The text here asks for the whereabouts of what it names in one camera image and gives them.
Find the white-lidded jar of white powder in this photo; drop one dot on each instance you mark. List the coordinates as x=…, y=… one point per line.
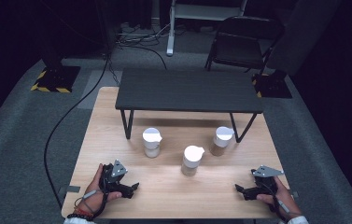
x=151, y=141

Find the white metal stand frame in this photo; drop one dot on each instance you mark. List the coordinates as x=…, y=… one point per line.
x=171, y=31

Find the black folding chair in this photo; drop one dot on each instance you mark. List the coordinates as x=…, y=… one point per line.
x=242, y=43

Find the white-lidded jar of brown powder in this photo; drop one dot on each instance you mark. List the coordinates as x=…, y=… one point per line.
x=222, y=137

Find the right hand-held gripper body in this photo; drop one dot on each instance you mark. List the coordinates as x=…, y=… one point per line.
x=267, y=185

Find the person's left hand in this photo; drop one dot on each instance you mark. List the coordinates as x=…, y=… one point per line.
x=94, y=196

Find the black shelf with metal legs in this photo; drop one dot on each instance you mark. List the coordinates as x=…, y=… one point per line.
x=189, y=90

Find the grey tape strip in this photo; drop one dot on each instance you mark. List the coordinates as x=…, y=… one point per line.
x=73, y=188
x=294, y=195

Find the person's right hand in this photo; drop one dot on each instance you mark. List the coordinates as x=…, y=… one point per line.
x=284, y=199

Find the grey leaning panel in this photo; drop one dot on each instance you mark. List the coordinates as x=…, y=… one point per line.
x=301, y=34

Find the white-lidded jar of beige powder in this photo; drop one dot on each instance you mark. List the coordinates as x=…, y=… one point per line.
x=191, y=157

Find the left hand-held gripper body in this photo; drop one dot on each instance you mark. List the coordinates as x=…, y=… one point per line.
x=109, y=180

